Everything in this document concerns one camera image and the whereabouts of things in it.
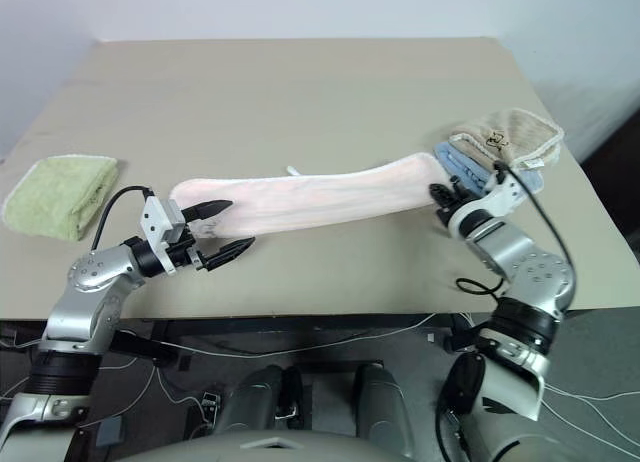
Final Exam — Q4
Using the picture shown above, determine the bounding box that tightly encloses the black table frame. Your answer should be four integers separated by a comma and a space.
0, 311, 481, 371

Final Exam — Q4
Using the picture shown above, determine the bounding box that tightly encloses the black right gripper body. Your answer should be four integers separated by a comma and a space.
436, 175, 476, 225

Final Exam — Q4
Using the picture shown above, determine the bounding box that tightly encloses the small grey floor box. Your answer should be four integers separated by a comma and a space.
95, 417, 125, 447

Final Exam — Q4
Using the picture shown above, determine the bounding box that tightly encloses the pink towel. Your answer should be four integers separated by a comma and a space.
168, 151, 451, 241

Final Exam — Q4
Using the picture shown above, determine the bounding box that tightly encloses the folded green towel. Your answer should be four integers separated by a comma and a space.
2, 154, 121, 242

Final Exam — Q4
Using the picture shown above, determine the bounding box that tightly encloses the folded blue towel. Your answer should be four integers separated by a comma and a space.
432, 141, 546, 199

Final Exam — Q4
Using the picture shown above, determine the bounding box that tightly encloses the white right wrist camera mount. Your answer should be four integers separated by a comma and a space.
449, 172, 525, 233

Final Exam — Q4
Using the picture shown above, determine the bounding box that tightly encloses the dark grey rounded robot leg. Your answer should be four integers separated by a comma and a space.
352, 362, 416, 458
214, 364, 306, 436

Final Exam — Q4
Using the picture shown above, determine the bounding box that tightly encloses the folded beige towel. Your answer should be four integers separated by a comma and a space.
448, 109, 566, 172

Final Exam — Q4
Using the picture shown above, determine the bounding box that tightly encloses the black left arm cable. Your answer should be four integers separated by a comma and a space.
89, 184, 154, 253

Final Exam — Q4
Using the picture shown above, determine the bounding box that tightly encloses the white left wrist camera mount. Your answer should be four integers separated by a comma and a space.
139, 195, 188, 278

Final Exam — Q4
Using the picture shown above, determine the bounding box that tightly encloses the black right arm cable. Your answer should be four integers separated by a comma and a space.
455, 160, 576, 303

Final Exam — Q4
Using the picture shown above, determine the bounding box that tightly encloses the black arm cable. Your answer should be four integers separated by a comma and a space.
455, 160, 576, 303
89, 184, 154, 253

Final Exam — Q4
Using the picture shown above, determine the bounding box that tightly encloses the thin white floor wire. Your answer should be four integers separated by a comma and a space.
144, 311, 441, 413
542, 379, 640, 446

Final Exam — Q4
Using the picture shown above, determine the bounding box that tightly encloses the grey robot torso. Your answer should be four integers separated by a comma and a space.
112, 425, 416, 462

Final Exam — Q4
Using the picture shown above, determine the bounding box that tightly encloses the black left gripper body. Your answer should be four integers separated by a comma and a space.
169, 230, 212, 274

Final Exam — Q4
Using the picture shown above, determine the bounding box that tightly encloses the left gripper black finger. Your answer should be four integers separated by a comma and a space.
198, 236, 257, 273
180, 199, 234, 225

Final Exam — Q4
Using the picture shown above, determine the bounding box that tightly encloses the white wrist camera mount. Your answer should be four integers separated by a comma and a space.
139, 195, 188, 278
449, 172, 525, 233

